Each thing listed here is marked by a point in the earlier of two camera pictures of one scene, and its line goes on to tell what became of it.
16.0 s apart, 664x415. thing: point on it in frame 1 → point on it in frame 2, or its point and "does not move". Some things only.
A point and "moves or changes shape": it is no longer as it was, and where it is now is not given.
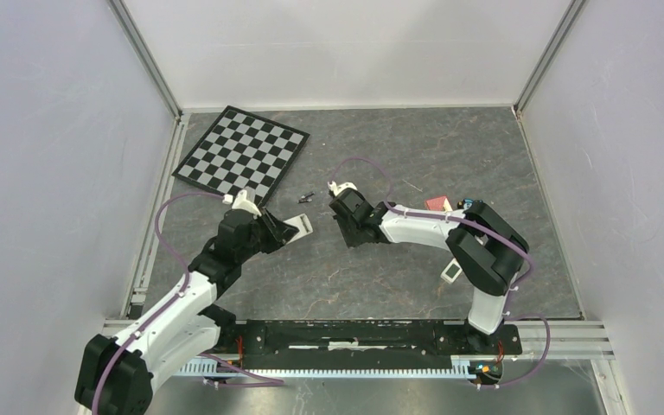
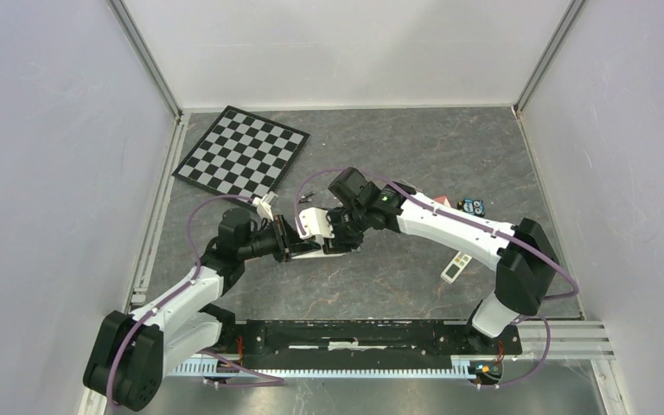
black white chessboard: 239,150 does not move
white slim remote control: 451,271 does not move
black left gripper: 278,233 → 288,241
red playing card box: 440,203 does not move
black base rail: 347,344 does not move
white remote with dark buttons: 301,222 moves or changes shape
